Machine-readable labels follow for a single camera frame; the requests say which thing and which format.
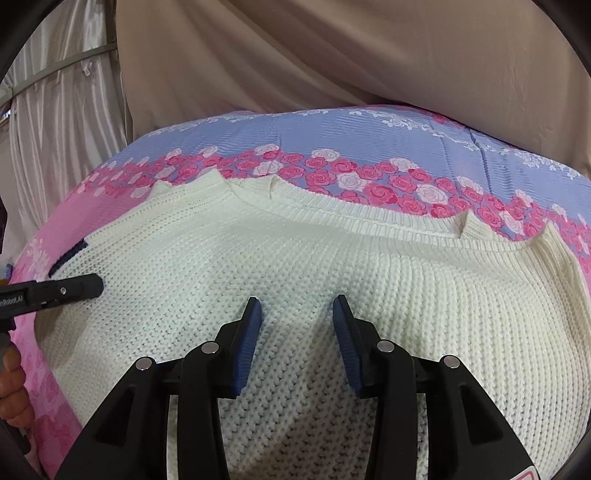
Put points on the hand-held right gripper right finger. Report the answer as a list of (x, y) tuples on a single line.
[(348, 350)]

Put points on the beige backdrop cloth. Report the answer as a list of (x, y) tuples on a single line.
[(369, 50)]

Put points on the grey satin curtain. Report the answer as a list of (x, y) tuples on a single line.
[(60, 115)]

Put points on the pink floral bed sheet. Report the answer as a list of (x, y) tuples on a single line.
[(351, 138)]

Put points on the person's left hand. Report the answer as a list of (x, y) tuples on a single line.
[(13, 392)]

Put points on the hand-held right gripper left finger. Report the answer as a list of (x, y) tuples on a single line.
[(245, 350)]

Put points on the white red black knit sweater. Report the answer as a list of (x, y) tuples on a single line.
[(369, 295)]

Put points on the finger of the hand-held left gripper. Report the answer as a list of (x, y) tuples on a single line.
[(69, 288)]

